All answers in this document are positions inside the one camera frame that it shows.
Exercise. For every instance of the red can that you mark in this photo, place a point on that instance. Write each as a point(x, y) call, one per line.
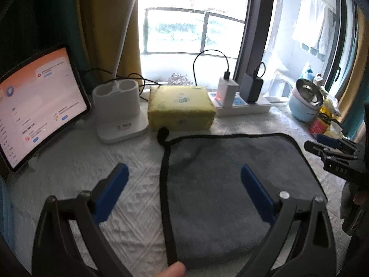
point(317, 125)

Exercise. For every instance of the yellow packet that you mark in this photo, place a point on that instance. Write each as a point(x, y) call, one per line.
point(328, 110)

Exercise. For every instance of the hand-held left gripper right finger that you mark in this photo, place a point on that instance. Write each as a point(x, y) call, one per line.
point(256, 192)

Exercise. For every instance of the hanging white clothing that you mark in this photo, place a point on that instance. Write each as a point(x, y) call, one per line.
point(312, 26)

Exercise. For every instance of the white charger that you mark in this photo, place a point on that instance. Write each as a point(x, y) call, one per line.
point(227, 91)

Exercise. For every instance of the blue bottle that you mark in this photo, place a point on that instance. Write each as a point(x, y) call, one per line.
point(307, 72)

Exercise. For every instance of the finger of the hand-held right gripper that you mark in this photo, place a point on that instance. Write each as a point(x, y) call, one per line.
point(323, 150)
point(331, 140)

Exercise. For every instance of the person's right hand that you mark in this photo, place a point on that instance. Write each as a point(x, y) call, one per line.
point(361, 199)

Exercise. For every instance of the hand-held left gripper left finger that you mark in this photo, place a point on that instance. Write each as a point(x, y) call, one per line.
point(114, 186)

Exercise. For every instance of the light blue pot, steel lid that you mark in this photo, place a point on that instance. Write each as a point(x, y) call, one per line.
point(304, 104)

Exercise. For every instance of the yellow tissue pack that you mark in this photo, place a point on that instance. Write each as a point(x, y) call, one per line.
point(180, 106)

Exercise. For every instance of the yellow curtain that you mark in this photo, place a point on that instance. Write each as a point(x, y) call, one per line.
point(356, 57)
point(106, 26)

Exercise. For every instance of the grey towel with black edging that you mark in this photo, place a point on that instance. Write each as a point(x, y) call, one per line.
point(213, 193)

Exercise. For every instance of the white power strip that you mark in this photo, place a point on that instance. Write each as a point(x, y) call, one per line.
point(248, 108)

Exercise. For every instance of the dark grey charger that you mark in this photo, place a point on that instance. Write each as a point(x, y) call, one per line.
point(251, 88)

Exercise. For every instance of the tablet with lit screen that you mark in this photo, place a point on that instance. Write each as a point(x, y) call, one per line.
point(37, 104)

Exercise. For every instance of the person's left hand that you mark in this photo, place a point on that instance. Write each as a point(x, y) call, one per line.
point(170, 270)

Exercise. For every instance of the white desk lamp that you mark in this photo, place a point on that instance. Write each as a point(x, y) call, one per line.
point(121, 112)

